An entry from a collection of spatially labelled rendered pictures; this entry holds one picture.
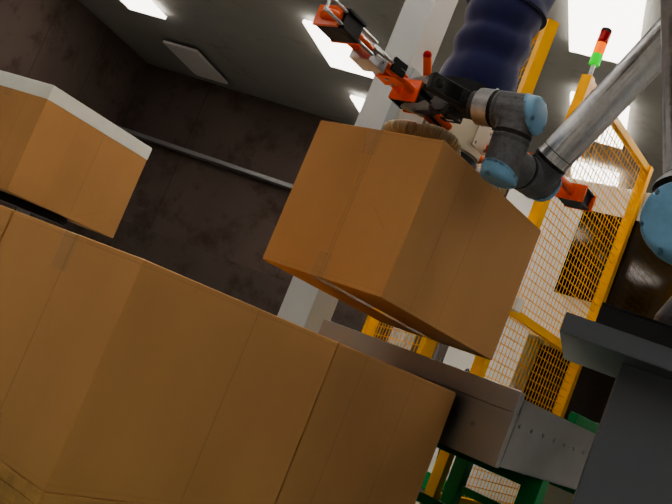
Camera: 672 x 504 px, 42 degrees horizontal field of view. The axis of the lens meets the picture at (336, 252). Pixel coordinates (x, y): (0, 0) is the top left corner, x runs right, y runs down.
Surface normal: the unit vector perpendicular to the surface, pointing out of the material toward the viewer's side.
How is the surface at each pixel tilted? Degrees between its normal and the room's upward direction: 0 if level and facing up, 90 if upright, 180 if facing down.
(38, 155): 90
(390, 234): 89
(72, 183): 90
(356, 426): 90
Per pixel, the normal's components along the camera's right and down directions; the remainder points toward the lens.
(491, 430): -0.54, -0.31
